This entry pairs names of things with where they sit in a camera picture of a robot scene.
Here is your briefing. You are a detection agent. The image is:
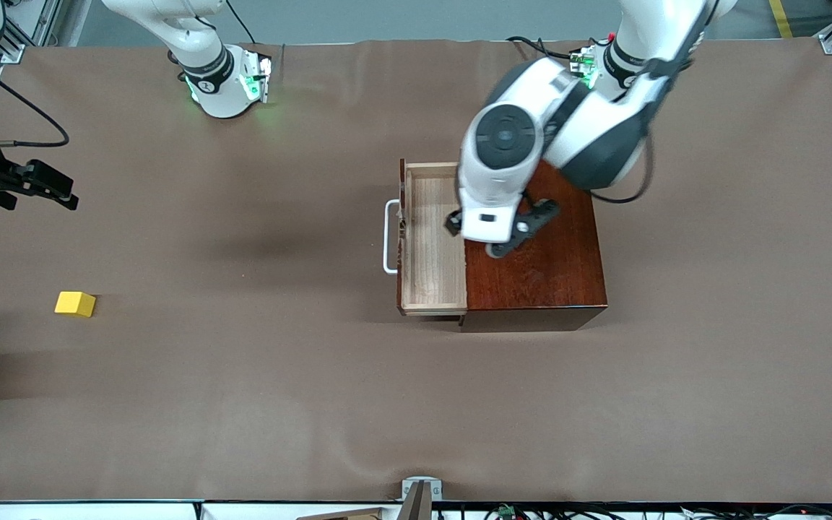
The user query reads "wooden drawer with white handle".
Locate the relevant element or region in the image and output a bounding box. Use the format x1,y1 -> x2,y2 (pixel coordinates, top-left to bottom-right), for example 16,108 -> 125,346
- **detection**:
383,159 -> 469,319

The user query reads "yellow block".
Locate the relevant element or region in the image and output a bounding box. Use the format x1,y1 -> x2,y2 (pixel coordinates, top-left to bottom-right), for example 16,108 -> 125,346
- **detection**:
54,291 -> 97,318

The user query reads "dark brown wooden cabinet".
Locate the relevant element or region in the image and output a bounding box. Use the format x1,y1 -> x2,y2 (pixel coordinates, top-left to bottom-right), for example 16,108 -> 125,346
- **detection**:
463,160 -> 609,333

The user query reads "brown table cover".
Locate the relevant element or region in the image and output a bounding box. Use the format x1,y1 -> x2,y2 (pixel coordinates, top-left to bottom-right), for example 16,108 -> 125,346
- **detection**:
0,38 -> 832,504

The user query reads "brown cardboard piece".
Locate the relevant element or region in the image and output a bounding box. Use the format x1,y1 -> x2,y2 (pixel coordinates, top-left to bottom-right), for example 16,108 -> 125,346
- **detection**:
297,508 -> 384,520

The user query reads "black arm base cable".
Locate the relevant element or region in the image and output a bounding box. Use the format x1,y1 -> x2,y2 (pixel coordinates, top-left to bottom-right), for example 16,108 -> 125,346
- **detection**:
506,35 -> 583,59
225,0 -> 254,44

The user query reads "aluminium camera post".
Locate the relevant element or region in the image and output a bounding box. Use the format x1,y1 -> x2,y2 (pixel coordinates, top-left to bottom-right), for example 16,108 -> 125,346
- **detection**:
398,477 -> 443,520

